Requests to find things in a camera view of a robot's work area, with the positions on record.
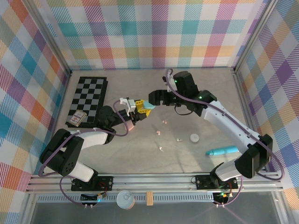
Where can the teal earbud charging case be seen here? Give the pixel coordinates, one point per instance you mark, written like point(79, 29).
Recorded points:
point(149, 106)

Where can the white round cap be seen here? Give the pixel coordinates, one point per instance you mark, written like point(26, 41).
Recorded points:
point(194, 138)

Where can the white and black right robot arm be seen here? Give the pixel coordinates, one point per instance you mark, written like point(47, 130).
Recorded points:
point(224, 121)

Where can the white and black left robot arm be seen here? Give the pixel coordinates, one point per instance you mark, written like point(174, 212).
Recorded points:
point(93, 140)

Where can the black and grey chessboard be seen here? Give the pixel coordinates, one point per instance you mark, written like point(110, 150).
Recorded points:
point(88, 98)

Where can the playing card box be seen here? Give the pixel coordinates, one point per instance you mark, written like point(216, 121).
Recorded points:
point(78, 119)

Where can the small electronics board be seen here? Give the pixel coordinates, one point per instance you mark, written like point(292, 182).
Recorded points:
point(90, 198)
point(220, 197)

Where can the silver tin can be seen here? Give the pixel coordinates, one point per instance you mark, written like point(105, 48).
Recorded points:
point(125, 199)

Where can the small wooden block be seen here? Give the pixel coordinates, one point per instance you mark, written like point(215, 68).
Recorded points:
point(149, 198)

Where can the slotted aluminium strip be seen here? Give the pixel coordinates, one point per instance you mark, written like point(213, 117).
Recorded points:
point(175, 199)

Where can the aluminium side rail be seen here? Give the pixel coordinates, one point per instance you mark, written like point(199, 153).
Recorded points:
point(57, 105)
point(244, 93)

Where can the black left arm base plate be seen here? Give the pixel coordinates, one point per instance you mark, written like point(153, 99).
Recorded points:
point(105, 183)

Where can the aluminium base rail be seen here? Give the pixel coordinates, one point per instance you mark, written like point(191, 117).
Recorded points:
point(151, 183)

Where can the aluminium frame post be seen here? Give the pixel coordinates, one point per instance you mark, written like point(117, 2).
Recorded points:
point(253, 35)
point(52, 42)

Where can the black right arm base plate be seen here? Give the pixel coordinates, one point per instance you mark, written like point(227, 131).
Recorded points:
point(203, 182)

